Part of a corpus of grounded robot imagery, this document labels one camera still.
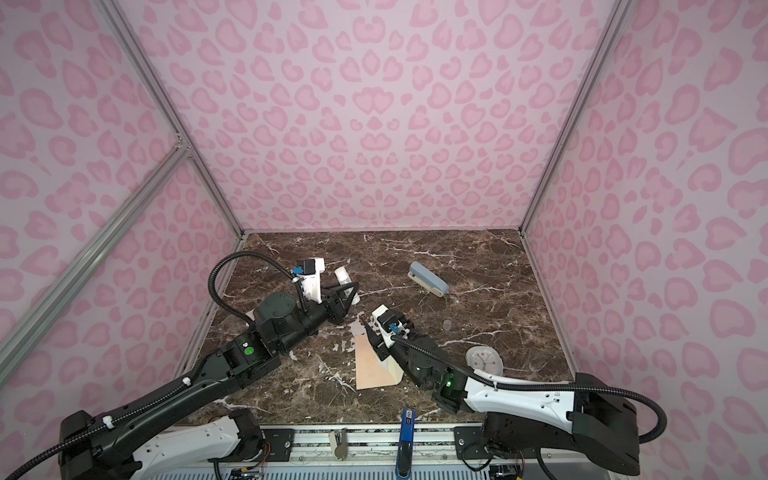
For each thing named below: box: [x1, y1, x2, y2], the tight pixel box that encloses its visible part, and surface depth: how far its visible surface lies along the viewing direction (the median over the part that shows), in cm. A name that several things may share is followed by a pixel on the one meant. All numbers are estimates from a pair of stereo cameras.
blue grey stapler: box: [407, 261, 449, 298], surface depth 103 cm
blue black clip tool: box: [397, 408, 415, 479], surface depth 73 cm
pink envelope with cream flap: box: [355, 334, 404, 390], surface depth 86 cm
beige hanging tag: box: [328, 428, 348, 461], surface depth 74 cm
